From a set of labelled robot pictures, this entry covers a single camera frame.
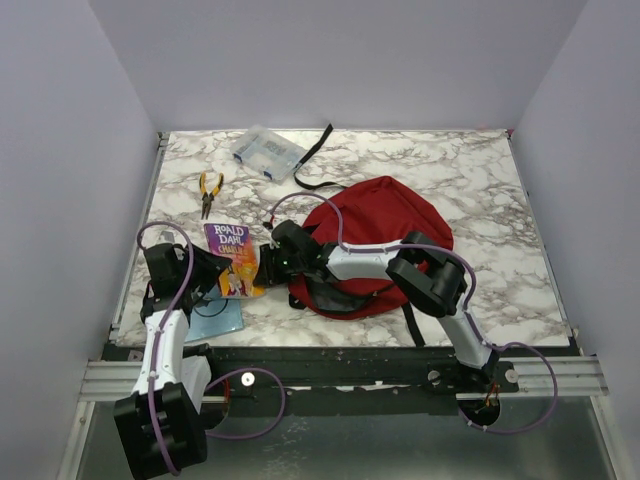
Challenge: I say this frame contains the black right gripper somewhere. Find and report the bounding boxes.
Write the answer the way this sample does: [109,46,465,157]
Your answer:
[253,245,306,289]

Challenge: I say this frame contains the orange yellow book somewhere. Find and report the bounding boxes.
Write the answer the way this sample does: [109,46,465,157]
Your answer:
[204,223,265,299]

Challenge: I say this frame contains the light blue notebook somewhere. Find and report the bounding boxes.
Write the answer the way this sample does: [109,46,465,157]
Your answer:
[186,287,244,342]

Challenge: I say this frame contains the red backpack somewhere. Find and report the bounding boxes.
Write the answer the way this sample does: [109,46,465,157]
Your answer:
[287,123,455,348]

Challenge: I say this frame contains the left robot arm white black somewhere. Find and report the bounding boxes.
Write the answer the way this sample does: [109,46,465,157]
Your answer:
[114,243,231,479]

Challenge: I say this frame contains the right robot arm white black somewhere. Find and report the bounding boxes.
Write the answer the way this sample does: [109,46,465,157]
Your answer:
[253,221,499,392]

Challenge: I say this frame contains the yellow black pliers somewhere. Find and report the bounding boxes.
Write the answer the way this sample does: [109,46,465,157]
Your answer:
[199,172,224,220]

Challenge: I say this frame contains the clear plastic organizer box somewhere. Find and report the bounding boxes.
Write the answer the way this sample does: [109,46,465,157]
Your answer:
[230,125,307,182]

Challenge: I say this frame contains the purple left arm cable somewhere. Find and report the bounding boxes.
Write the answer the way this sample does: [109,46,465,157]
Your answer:
[136,220,288,477]

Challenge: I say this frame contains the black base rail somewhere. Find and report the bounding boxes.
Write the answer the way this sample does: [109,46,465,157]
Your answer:
[101,342,526,416]

